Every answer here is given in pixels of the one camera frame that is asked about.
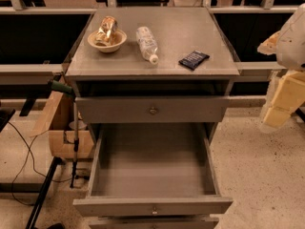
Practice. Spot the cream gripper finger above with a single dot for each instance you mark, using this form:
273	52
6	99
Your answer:
268	47

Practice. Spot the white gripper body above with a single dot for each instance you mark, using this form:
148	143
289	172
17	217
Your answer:
293	45

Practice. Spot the dark blue rxbar wrapper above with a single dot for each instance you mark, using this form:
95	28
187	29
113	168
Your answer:
193	60

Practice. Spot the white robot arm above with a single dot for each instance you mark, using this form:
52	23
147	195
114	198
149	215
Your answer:
290	48

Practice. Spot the grey wooden drawer cabinet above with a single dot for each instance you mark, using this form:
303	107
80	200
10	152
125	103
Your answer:
125	73

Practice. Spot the grey top drawer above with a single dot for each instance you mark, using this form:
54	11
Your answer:
152	109

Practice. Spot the open grey middle drawer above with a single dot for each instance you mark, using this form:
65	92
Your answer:
152	170

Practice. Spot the grey bottom drawer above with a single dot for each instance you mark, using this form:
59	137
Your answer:
155	223

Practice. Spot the black bar right floor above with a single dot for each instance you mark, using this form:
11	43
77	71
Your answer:
300	114

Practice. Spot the clear plastic water bottle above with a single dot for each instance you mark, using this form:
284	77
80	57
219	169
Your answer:
147	44

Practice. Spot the beige ceramic bowl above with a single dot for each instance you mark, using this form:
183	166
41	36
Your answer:
119	40

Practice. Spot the crumpled gold snack bag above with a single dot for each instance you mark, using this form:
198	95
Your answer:
107	30

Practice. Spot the black stand leg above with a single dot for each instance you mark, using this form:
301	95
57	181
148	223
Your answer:
42	194

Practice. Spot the green handled pole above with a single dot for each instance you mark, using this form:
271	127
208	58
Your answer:
72	114

